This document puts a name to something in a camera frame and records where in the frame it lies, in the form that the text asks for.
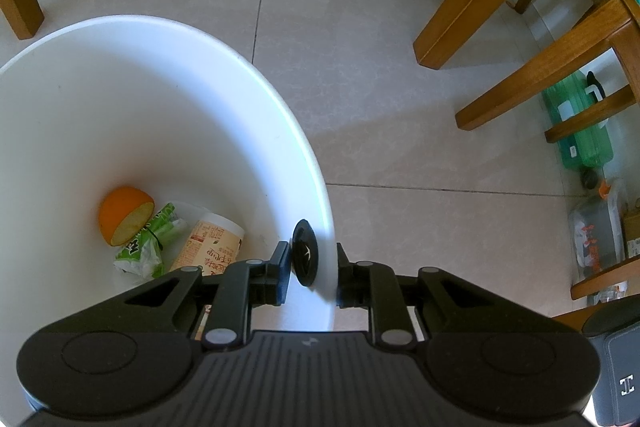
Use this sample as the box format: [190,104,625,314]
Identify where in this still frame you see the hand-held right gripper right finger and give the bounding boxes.
[336,242,553,350]

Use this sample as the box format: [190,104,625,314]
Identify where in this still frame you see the green white wrapper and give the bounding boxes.
[113,202,187,280]

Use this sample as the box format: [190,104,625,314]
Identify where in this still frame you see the dark grey case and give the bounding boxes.
[582,307,640,427]

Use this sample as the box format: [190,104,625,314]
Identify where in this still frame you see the halved orange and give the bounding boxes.
[98,187,156,247]

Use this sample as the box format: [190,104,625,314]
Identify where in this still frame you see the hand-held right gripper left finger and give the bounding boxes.
[87,240,293,351]

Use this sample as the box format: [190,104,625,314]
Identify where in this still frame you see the yellow paper cup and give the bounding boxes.
[169,213,246,275]

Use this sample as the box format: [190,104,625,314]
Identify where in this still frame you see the black round disc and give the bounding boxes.
[291,219,319,288]

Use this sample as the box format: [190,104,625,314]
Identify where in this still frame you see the white plastic bin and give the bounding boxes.
[0,15,336,427]

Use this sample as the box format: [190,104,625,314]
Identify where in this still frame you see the cardboard box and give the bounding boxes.
[620,202,640,260]

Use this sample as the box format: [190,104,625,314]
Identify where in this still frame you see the clear plastic box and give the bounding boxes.
[567,194,626,270]

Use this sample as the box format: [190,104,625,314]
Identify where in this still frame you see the green plastic container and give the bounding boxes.
[542,71,615,170]

